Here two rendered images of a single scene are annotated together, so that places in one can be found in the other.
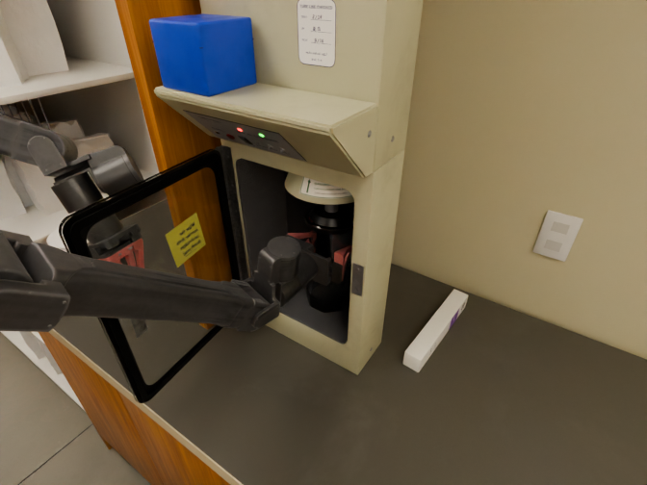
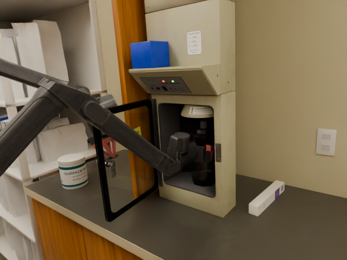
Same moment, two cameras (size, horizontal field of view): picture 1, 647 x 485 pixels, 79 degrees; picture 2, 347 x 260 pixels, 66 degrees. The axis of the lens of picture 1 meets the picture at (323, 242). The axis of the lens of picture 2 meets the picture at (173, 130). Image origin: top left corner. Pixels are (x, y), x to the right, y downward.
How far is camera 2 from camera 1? 0.41 m
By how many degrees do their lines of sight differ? 21
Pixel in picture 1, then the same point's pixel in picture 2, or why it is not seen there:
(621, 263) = not seen: outside the picture
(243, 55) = (164, 54)
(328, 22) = (199, 37)
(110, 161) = (106, 100)
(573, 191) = (327, 116)
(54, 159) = not seen: hidden behind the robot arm
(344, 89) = (206, 61)
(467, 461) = (288, 249)
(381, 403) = (237, 228)
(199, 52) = (150, 51)
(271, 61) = (175, 57)
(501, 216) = (295, 136)
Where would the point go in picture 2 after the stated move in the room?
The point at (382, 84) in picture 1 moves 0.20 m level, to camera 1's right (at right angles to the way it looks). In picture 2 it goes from (221, 57) to (284, 52)
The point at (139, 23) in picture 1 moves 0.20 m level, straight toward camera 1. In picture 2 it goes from (123, 48) to (132, 44)
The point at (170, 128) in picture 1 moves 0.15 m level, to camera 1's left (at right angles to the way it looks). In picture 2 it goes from (130, 90) to (94, 92)
